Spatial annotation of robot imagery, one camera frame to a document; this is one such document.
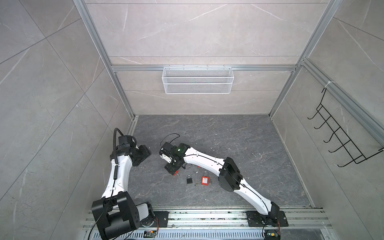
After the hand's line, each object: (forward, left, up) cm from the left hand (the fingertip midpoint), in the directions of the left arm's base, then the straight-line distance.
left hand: (146, 151), depth 84 cm
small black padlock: (-13, -25, -13) cm, 31 cm away
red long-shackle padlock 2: (-9, -17, -12) cm, 22 cm away
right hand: (-5, -14, -11) cm, 19 cm away
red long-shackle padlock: (-13, -34, -12) cm, 38 cm away
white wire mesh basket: (+45, -32, +17) cm, 58 cm away
